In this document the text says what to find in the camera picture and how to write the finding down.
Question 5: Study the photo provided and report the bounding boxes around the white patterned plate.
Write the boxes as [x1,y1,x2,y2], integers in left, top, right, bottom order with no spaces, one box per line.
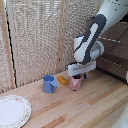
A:
[0,94,33,128]

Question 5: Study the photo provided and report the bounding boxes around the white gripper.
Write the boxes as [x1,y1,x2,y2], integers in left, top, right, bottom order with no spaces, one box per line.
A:
[67,59,98,80]

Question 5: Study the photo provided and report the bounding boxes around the dark brown drawer cabinet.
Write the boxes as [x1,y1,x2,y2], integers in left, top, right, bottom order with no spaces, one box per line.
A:
[84,16,128,83]

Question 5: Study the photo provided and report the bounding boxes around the blue mug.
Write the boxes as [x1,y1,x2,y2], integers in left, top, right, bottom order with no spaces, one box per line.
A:
[42,74,58,94]

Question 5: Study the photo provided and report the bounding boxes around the yellow rectangular block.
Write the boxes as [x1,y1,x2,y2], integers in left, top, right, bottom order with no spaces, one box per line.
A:
[56,75,69,86]

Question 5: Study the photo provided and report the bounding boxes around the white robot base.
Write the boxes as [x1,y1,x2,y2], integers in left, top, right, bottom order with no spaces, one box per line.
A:
[111,105,128,128]

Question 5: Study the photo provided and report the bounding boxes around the silver drawer handle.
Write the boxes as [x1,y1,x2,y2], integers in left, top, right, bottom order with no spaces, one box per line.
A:
[99,56,123,67]
[99,35,124,45]

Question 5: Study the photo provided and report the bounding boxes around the pink mug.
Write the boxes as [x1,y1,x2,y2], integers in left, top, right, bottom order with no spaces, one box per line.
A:
[69,75,84,92]

